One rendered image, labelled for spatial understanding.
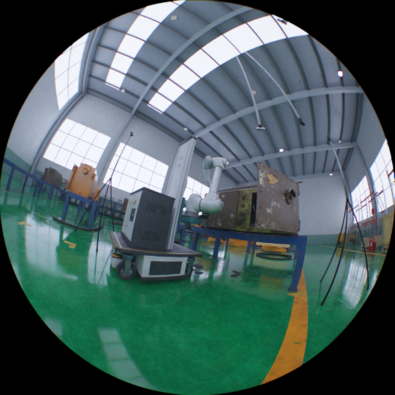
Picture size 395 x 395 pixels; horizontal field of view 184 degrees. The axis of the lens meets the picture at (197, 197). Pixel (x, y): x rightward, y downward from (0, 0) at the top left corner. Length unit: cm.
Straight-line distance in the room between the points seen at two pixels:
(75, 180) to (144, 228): 249
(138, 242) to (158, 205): 37
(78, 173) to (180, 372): 333
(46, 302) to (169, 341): 64
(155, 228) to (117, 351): 95
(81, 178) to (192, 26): 841
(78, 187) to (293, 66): 1061
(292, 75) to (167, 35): 732
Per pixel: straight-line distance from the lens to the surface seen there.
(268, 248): 599
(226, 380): 66
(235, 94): 932
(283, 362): 79
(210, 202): 124
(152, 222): 108
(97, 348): 68
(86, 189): 316
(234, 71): 871
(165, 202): 113
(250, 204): 167
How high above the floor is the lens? 59
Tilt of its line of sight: 15 degrees up
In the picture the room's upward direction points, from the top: 11 degrees clockwise
